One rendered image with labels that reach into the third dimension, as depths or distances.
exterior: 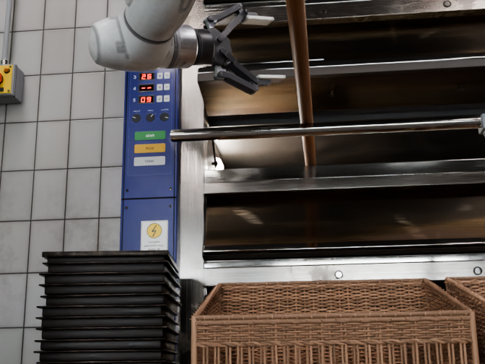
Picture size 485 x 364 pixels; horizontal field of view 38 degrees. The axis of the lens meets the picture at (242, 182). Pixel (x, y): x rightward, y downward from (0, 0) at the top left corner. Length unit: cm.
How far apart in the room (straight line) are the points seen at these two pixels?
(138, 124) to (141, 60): 69
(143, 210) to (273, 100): 48
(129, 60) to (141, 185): 68
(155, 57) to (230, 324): 54
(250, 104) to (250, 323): 81
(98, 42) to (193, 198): 75
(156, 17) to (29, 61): 104
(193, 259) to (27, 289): 47
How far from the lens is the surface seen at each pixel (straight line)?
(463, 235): 195
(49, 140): 215
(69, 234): 205
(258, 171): 198
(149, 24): 130
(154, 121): 204
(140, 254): 157
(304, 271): 191
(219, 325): 141
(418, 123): 163
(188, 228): 196
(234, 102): 202
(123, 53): 136
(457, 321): 144
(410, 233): 193
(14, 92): 218
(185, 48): 142
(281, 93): 198
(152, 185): 198
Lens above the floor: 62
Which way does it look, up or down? 15 degrees up
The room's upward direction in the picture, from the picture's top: 1 degrees counter-clockwise
